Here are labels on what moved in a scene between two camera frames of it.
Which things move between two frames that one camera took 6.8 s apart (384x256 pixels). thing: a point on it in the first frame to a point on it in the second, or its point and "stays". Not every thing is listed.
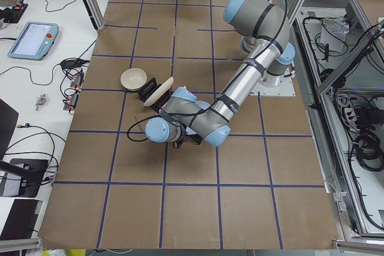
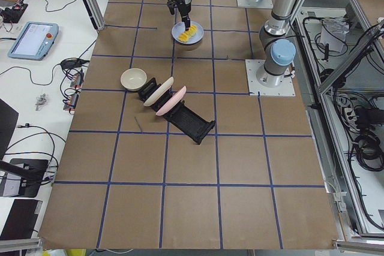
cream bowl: x=133 y=78 stays
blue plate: x=203 y=105 to x=179 y=29
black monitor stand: x=32 y=171 stays
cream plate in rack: x=167 y=85 stays
